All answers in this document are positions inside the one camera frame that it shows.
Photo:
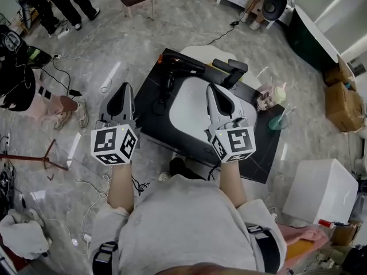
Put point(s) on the black faucet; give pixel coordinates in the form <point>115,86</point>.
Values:
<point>232,64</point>

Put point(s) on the egg-shaped rug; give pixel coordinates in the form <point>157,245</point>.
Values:
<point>198,51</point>

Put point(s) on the clear tumbler with cream lid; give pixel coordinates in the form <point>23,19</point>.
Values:
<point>269,97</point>

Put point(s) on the person's right forearm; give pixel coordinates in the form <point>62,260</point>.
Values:
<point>232,182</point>

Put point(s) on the person's black trouser leg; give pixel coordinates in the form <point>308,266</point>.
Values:
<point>180,168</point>

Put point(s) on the white crumpled cloth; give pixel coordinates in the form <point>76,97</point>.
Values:
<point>23,236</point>

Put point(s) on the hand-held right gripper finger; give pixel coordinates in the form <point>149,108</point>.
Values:
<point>211,113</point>
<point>239,109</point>

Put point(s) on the person's grey sweatshirt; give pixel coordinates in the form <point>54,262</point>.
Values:
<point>186,225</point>

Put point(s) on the black countertop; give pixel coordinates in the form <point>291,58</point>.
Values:
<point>189,110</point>

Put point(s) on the person's white clog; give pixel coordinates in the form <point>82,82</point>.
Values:
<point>165,176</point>

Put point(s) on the white power strip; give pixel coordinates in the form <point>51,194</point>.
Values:
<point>63,33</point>

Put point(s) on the open cardboard box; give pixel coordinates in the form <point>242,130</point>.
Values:
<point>339,73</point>

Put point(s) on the black and green device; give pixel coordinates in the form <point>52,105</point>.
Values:
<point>38,56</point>

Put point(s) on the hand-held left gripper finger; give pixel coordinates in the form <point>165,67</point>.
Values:
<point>132,107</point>
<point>102,117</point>

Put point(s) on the person's left forearm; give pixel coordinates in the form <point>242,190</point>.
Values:
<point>121,185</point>

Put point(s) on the brown wooden coat stand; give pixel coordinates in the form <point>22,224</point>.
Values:
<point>43,159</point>

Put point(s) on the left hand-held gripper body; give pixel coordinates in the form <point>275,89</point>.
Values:
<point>106,142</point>

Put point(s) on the green translucent cup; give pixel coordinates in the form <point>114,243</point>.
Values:
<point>277,123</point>

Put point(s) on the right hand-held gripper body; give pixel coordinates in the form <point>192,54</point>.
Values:
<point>238,142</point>

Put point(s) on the black hair dryer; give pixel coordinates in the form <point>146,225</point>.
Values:
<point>179,63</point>

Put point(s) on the pink towel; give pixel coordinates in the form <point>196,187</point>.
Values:
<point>304,238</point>

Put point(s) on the pale toothbrush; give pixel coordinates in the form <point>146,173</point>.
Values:
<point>289,112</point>

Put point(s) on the large cardboard box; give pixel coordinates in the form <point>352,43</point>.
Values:
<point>344,107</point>

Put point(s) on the white square box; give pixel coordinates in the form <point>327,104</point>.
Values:
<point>318,190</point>

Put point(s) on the green bathtub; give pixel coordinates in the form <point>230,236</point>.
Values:
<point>312,39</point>

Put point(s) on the black round floor fan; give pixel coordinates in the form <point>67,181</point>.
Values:
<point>274,6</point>

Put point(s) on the small cardboard box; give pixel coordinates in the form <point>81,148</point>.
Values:
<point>345,233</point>

